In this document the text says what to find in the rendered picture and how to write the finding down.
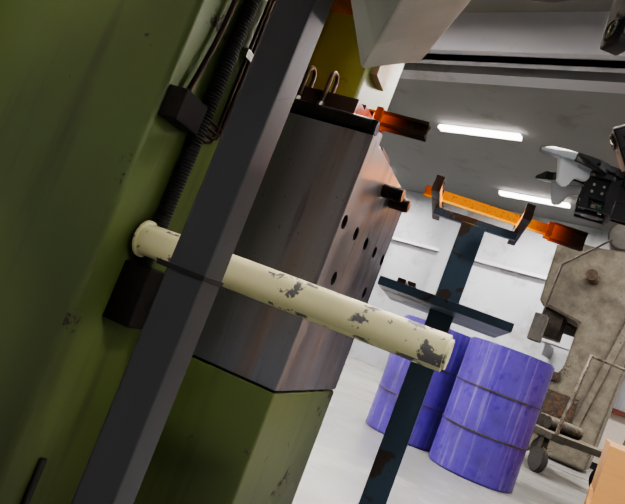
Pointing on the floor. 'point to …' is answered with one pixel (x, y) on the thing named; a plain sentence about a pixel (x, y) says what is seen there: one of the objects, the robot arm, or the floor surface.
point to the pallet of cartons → (619, 476)
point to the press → (592, 331)
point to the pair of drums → (472, 409)
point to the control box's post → (203, 254)
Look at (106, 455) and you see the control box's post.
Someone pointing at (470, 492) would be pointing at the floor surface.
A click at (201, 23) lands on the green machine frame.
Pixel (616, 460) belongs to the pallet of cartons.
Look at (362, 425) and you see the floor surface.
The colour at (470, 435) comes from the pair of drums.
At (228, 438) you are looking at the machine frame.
